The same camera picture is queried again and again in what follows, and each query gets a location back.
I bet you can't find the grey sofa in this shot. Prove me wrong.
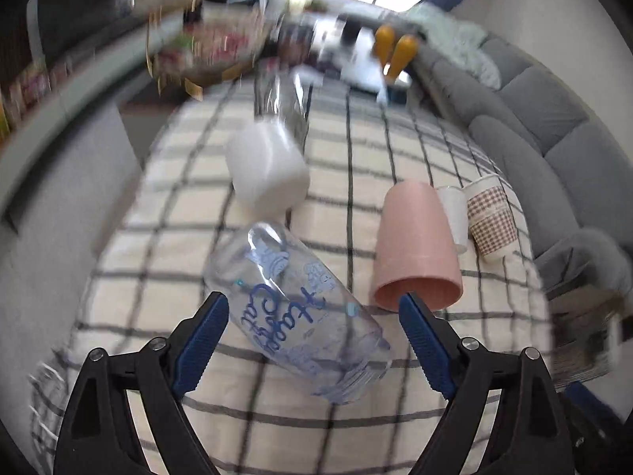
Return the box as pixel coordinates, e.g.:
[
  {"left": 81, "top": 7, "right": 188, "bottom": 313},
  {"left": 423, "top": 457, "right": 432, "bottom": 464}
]
[{"left": 398, "top": 34, "right": 633, "bottom": 302}]

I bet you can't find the light green blanket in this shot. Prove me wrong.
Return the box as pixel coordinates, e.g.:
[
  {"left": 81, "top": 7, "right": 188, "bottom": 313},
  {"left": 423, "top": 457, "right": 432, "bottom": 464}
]
[{"left": 403, "top": 2, "right": 501, "bottom": 91}]

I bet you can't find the small white paper cup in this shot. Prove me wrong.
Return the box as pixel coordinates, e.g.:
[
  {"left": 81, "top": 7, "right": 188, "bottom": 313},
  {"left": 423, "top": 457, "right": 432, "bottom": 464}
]
[{"left": 436, "top": 185, "right": 470, "bottom": 255}]

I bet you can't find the clear glass cup blue print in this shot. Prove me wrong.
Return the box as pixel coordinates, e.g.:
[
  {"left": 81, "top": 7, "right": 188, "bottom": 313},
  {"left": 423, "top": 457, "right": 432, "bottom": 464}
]
[{"left": 203, "top": 222, "right": 394, "bottom": 404}]

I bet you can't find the checkered tablecloth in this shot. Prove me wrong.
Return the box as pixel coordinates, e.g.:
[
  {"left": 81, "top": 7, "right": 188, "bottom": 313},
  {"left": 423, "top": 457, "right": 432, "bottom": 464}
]
[{"left": 30, "top": 77, "right": 559, "bottom": 475}]

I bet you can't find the brown checkered paper cup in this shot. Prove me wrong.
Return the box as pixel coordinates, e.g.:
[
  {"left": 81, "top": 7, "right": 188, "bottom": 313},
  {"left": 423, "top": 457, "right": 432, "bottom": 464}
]
[{"left": 465, "top": 175, "right": 517, "bottom": 262}]

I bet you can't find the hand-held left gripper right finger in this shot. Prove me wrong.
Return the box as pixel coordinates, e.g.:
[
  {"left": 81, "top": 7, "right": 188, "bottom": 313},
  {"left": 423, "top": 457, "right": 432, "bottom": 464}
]
[{"left": 398, "top": 292, "right": 577, "bottom": 475}]

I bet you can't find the white plastic cup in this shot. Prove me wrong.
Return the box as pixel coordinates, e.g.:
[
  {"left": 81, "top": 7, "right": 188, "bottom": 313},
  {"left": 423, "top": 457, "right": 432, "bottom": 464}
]
[{"left": 226, "top": 122, "right": 311, "bottom": 211}]

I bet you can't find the pink plastic cup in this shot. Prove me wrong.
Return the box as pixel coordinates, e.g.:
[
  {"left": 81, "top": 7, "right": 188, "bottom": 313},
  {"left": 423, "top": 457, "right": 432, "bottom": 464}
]
[{"left": 372, "top": 181, "right": 464, "bottom": 313}]

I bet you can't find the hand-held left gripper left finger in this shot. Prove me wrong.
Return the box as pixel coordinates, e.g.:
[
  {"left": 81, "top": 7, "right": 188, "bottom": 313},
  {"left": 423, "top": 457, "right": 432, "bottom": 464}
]
[{"left": 51, "top": 291, "right": 230, "bottom": 475}]

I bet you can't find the grey fluffy cushion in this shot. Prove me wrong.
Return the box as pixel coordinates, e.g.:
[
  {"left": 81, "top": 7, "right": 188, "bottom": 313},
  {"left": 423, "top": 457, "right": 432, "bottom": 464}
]
[{"left": 534, "top": 228, "right": 633, "bottom": 302}]

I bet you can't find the grey shelf unit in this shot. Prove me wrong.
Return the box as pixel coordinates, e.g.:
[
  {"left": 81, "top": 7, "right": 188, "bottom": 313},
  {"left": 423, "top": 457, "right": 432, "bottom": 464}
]
[{"left": 0, "top": 0, "right": 208, "bottom": 228}]

